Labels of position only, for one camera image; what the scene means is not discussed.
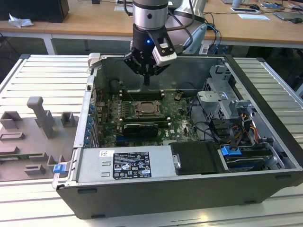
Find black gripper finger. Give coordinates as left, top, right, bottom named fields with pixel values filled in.
left=123, top=48, right=148, bottom=86
left=146, top=62, right=171, bottom=86

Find silver square CPU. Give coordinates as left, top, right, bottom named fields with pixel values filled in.
left=141, top=103, right=157, bottom=114

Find metal socket cover frame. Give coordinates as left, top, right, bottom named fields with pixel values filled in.
left=134, top=100, right=166, bottom=118

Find black RAM slot row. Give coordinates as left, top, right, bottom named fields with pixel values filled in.
left=120, top=89, right=165, bottom=100
left=113, top=116, right=171, bottom=125

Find black CPU socket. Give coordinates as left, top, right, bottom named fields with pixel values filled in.
left=132, top=99, right=167, bottom=120

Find black cylindrical part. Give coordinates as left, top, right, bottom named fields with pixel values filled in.
left=108, top=79, right=123, bottom=94

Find wooden desk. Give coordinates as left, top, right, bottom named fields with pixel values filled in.
left=0, top=0, right=303, bottom=56

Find pale blue teach pendant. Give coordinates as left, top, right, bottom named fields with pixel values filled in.
left=181, top=23, right=208, bottom=54

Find black graphics card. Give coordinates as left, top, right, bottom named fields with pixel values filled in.
left=123, top=122, right=159, bottom=138

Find green motherboard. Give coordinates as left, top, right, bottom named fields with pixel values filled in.
left=94, top=91, right=202, bottom=147

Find grey metal drive cage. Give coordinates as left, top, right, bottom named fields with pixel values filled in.
left=196, top=64, right=257, bottom=123

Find black plastic air shroud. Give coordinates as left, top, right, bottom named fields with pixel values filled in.
left=170, top=141, right=224, bottom=176

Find black power supply label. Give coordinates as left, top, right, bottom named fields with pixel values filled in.
left=113, top=152, right=152, bottom=181

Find white rimmed tablet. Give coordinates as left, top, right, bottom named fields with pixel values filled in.
left=231, top=7, right=258, bottom=13

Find blue disk carrier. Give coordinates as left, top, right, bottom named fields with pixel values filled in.
left=219, top=145, right=241, bottom=157

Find silver power supply unit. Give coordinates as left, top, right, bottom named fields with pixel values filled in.
left=75, top=145, right=178, bottom=184

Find black box on desk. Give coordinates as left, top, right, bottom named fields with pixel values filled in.
left=0, top=0, right=70, bottom=23

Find white paper sheet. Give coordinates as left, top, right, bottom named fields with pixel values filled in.
left=237, top=13, right=271, bottom=21

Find crumpled white paper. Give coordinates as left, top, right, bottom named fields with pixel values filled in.
left=8, top=13, right=34, bottom=28

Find black disk drive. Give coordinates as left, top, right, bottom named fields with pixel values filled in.
left=224, top=151, right=272, bottom=171

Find blue case latch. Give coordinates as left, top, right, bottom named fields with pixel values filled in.
left=53, top=164, right=66, bottom=175

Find black open PC case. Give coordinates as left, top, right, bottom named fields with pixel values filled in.
left=52, top=52, right=303, bottom=219

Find grey parts rack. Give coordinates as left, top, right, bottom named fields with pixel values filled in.
left=0, top=96, right=80, bottom=183

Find grey flat laptop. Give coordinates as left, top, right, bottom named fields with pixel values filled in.
left=273, top=10, right=303, bottom=21

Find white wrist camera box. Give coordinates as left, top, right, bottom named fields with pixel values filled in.
left=149, top=29, right=178, bottom=67

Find grey case handle latch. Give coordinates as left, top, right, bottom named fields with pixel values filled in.
left=87, top=52, right=103, bottom=70

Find black looped case wire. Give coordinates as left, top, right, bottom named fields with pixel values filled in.
left=188, top=96, right=223, bottom=143

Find blue cable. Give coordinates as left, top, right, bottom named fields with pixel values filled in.
left=207, top=21, right=223, bottom=55

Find black flat disk wire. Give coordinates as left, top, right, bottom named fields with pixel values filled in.
left=230, top=127, right=238, bottom=151

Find orange and yellow wires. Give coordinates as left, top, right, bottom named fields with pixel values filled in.
left=233, top=113, right=258, bottom=143

